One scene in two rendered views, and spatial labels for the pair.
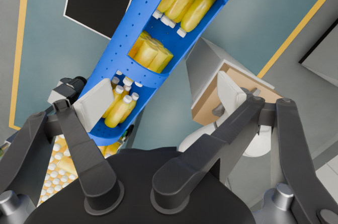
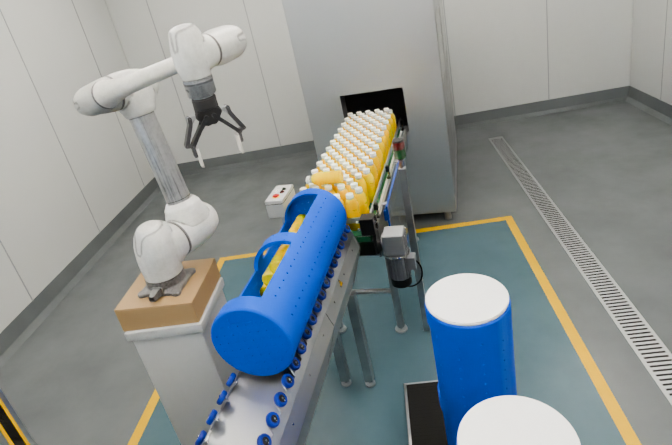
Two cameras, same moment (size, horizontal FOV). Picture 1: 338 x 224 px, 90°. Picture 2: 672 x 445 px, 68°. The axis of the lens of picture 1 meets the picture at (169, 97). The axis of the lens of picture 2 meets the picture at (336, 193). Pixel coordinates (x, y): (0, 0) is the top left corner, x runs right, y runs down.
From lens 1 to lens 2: 1.54 m
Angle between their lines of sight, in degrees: 41
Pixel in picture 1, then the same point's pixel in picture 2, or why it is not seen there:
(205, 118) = (200, 264)
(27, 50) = (545, 312)
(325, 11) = not seen: outside the picture
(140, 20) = (287, 261)
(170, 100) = not seen: hidden behind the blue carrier
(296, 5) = not seen: outside the picture
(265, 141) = (143, 230)
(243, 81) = (171, 301)
